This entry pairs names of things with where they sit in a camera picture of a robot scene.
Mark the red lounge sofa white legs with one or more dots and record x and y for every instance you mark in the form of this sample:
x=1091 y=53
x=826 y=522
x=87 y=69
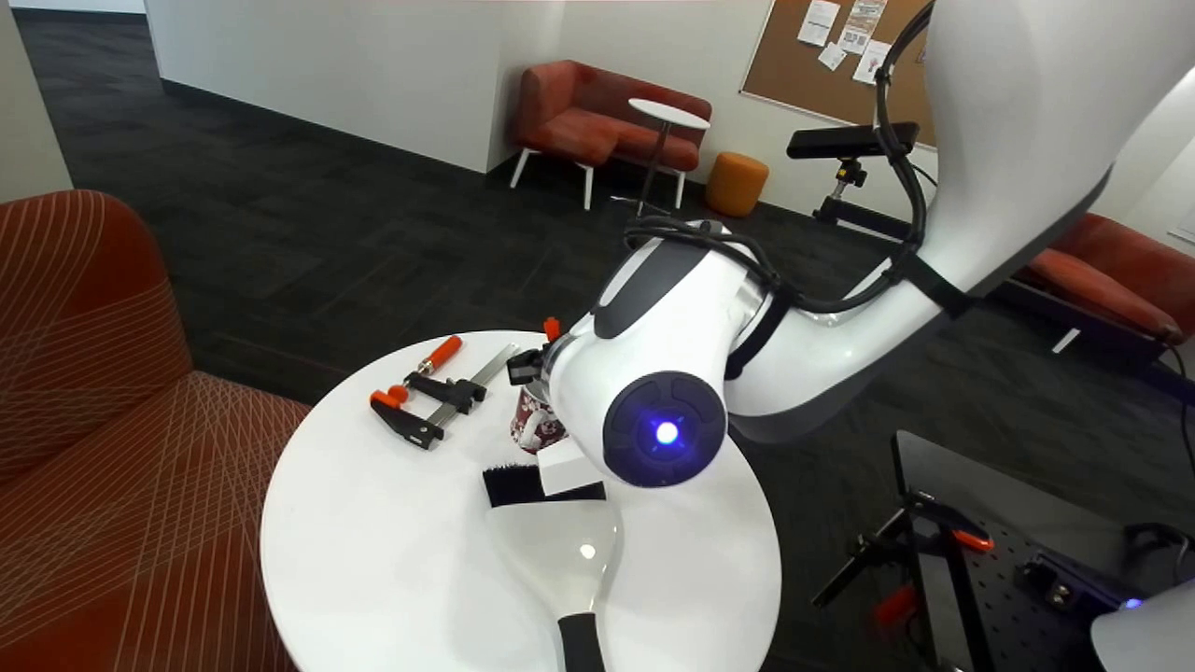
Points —
x=583 y=115

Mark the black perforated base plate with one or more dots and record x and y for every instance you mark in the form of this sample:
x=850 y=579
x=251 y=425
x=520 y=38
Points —
x=1056 y=522

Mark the small round white table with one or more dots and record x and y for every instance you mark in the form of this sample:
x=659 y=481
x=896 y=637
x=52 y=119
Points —
x=670 y=114

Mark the white paper note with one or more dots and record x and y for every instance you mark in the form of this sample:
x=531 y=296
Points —
x=819 y=18
x=872 y=59

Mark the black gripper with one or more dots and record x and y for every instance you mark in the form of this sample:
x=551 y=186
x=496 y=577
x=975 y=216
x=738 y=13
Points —
x=522 y=367

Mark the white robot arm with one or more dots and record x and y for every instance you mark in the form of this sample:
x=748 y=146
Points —
x=1021 y=98

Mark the red lounge chair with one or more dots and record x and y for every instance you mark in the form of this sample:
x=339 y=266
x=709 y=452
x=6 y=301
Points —
x=1107 y=273

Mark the red cup white inside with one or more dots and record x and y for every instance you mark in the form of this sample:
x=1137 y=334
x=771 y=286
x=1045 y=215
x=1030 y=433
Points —
x=534 y=420

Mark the cork pin board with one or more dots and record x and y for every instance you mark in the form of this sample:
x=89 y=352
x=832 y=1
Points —
x=776 y=59

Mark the black camera on stand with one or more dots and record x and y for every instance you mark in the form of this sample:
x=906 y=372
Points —
x=853 y=139

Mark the black clamp orange grips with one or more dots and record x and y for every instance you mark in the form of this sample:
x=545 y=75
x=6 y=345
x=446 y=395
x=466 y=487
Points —
x=918 y=522

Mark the orange round pouf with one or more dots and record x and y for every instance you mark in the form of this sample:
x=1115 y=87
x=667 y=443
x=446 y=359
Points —
x=738 y=185

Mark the orange patterned sofa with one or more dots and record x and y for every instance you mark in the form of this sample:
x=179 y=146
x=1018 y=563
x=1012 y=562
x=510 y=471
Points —
x=114 y=471

